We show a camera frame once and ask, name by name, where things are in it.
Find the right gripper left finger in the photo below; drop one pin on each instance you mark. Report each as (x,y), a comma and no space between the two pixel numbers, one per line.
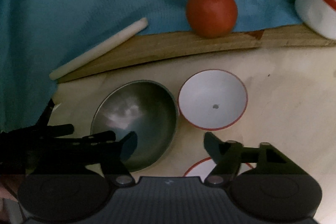
(113,154)

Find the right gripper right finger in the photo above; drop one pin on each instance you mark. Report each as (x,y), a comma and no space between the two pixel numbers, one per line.
(228,157)

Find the white bowl red rim front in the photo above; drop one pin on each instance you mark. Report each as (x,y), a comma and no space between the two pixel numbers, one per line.
(203,167)

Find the white bowl red rim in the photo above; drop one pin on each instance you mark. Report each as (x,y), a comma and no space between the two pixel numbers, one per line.
(213,99)
(203,167)

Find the white bowl red rim back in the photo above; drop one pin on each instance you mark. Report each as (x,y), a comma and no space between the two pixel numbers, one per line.
(213,99)

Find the deep steel bowl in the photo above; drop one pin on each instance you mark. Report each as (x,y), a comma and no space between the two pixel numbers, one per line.
(145,107)

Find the person's left hand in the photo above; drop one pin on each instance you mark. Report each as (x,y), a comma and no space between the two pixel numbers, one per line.
(9,188)

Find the wooden shelf board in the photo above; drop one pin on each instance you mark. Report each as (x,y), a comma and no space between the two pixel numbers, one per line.
(150,48)

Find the white foam rod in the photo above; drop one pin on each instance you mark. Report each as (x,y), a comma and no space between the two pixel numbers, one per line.
(101,49)

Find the red tomato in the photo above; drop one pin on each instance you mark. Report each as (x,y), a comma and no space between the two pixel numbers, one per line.
(211,18)

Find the blue cloth drape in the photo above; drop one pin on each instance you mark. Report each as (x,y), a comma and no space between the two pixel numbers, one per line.
(118,3)

